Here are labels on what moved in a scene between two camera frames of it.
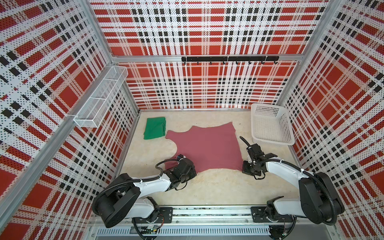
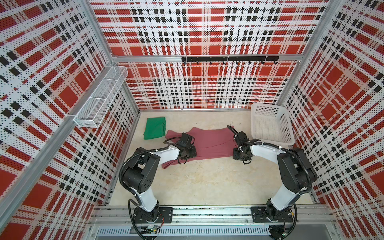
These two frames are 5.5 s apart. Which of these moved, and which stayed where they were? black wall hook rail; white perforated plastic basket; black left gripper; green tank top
Moved: black left gripper
Stayed: white perforated plastic basket; green tank top; black wall hook rail
